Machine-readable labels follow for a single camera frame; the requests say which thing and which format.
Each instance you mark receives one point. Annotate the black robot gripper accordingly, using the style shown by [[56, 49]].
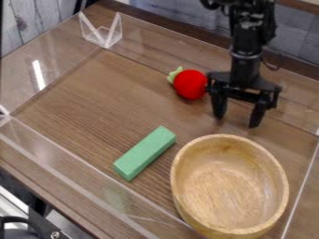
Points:
[[243, 84]]

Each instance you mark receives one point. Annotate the red plush strawberry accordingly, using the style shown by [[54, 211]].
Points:
[[188, 83]]

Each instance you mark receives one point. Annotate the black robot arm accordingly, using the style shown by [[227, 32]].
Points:
[[252, 30]]

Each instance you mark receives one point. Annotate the wooden bowl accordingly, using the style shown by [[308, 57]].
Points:
[[229, 187]]

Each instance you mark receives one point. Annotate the green rectangular block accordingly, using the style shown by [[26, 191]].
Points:
[[132, 162]]

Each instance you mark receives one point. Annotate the clear acrylic tray wall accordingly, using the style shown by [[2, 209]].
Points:
[[81, 103]]

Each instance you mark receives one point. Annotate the clear acrylic corner bracket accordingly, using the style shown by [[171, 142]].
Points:
[[101, 36]]

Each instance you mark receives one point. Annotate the black metal mount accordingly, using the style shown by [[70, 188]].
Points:
[[49, 231]]

